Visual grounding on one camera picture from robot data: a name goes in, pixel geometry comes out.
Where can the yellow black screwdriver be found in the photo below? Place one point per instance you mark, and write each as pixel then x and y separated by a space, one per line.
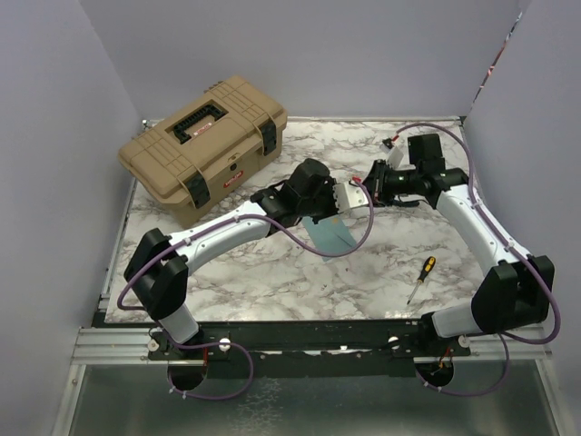
pixel 427 267

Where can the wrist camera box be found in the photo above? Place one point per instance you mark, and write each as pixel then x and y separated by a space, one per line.
pixel 349 196
pixel 394 153

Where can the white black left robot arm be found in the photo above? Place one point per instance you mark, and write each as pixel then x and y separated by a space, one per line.
pixel 161 265

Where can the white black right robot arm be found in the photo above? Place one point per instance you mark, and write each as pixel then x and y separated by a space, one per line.
pixel 516 285

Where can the light blue envelope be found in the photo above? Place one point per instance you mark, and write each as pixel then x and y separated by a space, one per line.
pixel 329 235

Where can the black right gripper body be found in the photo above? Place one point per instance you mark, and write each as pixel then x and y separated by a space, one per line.
pixel 387 183

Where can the tan plastic toolbox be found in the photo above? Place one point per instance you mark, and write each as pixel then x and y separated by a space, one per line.
pixel 191 160

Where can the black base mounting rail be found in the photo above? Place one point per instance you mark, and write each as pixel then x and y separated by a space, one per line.
pixel 234 350

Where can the aluminium frame rail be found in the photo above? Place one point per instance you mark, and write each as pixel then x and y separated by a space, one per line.
pixel 100 347

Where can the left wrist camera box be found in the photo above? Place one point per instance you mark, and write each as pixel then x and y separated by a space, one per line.
pixel 349 196

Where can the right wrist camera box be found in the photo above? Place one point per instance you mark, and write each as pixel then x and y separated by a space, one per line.
pixel 394 153

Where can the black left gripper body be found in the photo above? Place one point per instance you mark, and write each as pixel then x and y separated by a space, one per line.
pixel 323 205

